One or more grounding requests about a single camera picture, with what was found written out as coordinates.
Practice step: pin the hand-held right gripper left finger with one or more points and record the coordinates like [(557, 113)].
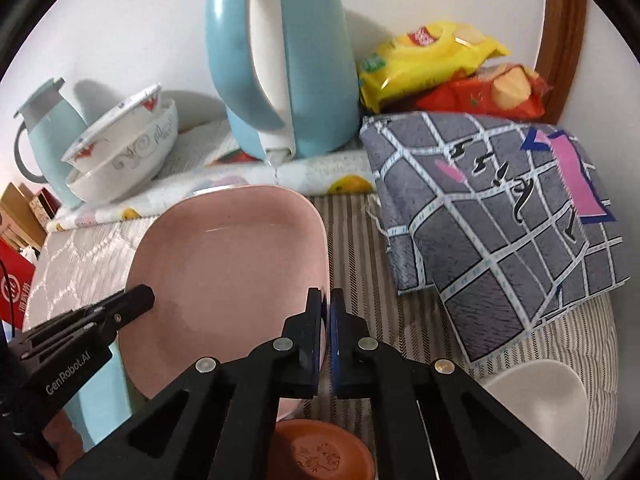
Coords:
[(312, 322)]

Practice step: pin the white fruit-print mat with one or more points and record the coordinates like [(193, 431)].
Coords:
[(310, 170)]

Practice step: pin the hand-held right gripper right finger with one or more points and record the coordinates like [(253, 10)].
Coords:
[(338, 322)]

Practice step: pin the white bowl grey swirl pattern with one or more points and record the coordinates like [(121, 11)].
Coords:
[(130, 172)]

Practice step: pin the pink plate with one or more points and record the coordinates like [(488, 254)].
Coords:
[(225, 270)]

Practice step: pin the patterned cardboard box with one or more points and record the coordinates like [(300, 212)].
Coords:
[(44, 205)]

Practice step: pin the light blue thermos jug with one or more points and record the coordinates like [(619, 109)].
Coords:
[(50, 140)]

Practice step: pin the grey checked folded cloth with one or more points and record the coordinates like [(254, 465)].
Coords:
[(500, 220)]

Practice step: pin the striped quilted table cover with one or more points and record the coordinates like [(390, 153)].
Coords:
[(360, 260)]

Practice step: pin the light blue electric kettle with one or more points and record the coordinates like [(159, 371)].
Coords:
[(310, 85)]

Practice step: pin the brown paper bag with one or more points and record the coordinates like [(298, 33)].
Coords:
[(15, 220)]

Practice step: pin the terracotta brown bowl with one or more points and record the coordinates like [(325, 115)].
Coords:
[(320, 452)]

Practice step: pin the white bowl red blue pattern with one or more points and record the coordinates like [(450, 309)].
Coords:
[(115, 125)]

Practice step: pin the brown wooden door frame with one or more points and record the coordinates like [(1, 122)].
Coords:
[(560, 35)]

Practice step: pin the red shopping bag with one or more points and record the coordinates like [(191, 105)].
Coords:
[(15, 285)]

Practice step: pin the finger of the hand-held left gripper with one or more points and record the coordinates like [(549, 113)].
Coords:
[(125, 305)]

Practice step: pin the plain white bowl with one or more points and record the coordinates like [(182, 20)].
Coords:
[(540, 410)]

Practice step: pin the red snack bag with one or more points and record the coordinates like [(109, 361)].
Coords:
[(465, 97)]

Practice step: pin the yellow snack bag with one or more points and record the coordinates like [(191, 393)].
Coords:
[(425, 65)]

